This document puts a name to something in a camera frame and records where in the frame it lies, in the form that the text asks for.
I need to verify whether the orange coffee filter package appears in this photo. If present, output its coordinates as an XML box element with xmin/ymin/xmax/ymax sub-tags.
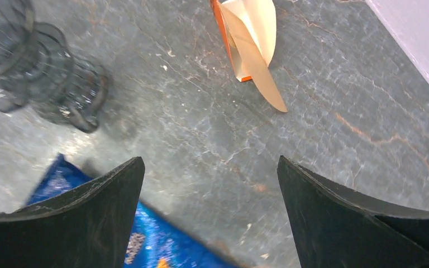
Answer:
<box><xmin>209</xmin><ymin>0</ymin><xmax>278</xmax><ymax>83</ymax></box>

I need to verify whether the black coffee dripper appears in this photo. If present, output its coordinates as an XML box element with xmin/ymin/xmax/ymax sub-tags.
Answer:
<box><xmin>0</xmin><ymin>1</ymin><xmax>35</xmax><ymax>113</ymax></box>

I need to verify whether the brown paper coffee filter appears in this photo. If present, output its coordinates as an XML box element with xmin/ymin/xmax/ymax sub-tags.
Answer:
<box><xmin>220</xmin><ymin>6</ymin><xmax>288</xmax><ymax>113</ymax></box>

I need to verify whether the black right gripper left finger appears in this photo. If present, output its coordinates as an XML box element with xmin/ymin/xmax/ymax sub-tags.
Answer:
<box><xmin>0</xmin><ymin>157</ymin><xmax>145</xmax><ymax>267</ymax></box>

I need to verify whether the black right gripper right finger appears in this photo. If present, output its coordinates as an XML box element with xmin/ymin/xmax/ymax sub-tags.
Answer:
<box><xmin>277</xmin><ymin>156</ymin><xmax>429</xmax><ymax>267</ymax></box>

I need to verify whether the blue Doritos chip bag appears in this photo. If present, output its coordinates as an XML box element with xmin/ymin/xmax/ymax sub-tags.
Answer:
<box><xmin>26</xmin><ymin>154</ymin><xmax>234</xmax><ymax>268</ymax></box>

